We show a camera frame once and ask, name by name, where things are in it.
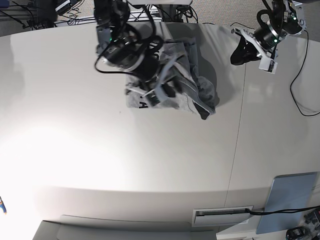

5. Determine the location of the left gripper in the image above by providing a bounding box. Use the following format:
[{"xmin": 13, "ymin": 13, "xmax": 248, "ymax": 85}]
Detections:
[{"xmin": 231, "ymin": 24, "xmax": 285, "ymax": 63}]

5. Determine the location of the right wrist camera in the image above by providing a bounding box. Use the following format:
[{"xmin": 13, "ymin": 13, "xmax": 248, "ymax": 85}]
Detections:
[{"xmin": 144, "ymin": 87, "xmax": 168, "ymax": 108}]

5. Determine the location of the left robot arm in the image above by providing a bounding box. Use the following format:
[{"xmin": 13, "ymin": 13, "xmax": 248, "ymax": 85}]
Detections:
[{"xmin": 230, "ymin": 0, "xmax": 306, "ymax": 66}]

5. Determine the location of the table cable grommet box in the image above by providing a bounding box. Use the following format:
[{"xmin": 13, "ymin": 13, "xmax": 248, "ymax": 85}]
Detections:
[{"xmin": 191, "ymin": 205, "xmax": 253, "ymax": 228}]

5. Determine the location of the grey laptop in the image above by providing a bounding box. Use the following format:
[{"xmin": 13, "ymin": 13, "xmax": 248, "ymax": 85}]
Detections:
[{"xmin": 255, "ymin": 172, "xmax": 317, "ymax": 235}]

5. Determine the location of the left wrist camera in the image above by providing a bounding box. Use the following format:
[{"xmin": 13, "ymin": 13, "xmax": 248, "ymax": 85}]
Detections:
[{"xmin": 258, "ymin": 57, "xmax": 278, "ymax": 74}]

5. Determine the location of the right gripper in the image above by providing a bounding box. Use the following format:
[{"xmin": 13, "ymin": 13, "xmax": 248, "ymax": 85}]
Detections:
[{"xmin": 125, "ymin": 53, "xmax": 185, "ymax": 100}]

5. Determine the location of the black laptop cable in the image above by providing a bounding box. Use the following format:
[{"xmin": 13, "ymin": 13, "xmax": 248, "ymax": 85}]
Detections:
[{"xmin": 246, "ymin": 206, "xmax": 320, "ymax": 216}]

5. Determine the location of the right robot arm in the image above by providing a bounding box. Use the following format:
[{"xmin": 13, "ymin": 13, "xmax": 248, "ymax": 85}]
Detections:
[{"xmin": 94, "ymin": 0, "xmax": 183, "ymax": 106}]

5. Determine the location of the blue orange tool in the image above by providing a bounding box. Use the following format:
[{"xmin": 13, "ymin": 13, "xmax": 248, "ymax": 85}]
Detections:
[{"xmin": 0, "ymin": 197, "xmax": 7, "ymax": 214}]

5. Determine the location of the grey T-shirt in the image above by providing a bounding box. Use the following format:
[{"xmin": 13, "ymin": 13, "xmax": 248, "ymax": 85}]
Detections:
[{"xmin": 126, "ymin": 38, "xmax": 216, "ymax": 120}]

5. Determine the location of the black cable on table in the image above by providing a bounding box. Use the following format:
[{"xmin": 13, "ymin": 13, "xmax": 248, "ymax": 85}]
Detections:
[{"xmin": 229, "ymin": 21, "xmax": 320, "ymax": 117}]

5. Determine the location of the black device lower right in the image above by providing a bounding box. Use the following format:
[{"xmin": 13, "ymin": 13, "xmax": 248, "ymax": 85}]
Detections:
[{"xmin": 285, "ymin": 226, "xmax": 312, "ymax": 240}]

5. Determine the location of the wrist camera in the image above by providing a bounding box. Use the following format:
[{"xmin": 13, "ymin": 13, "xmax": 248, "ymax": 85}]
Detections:
[
  {"xmin": 258, "ymin": 57, "xmax": 278, "ymax": 74},
  {"xmin": 144, "ymin": 87, "xmax": 168, "ymax": 108}
]

